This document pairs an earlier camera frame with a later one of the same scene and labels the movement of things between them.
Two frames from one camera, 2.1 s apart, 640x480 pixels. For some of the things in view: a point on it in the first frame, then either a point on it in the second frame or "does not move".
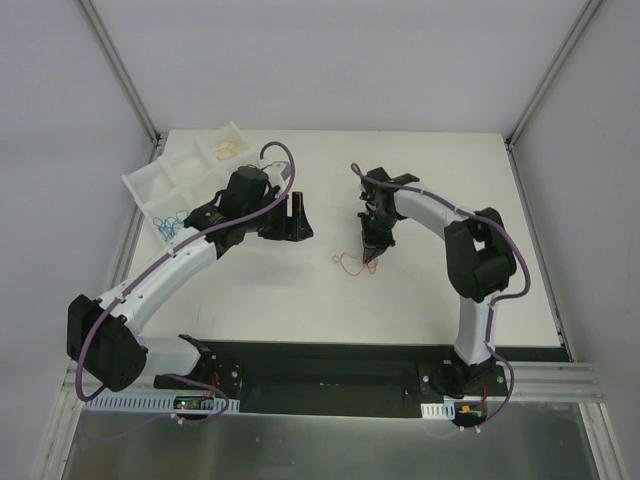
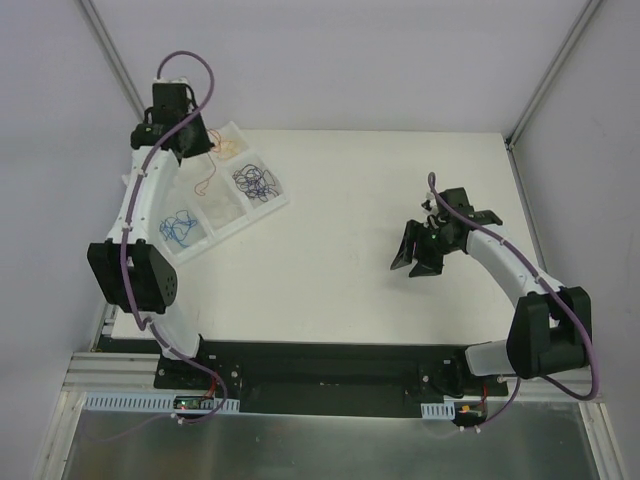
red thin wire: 362,267 -> 217,147
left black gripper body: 288,216 -> 192,141
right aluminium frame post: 557,61 does not move
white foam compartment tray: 169,188 does not move
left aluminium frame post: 123,80 does not move
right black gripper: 376,230 -> 426,248
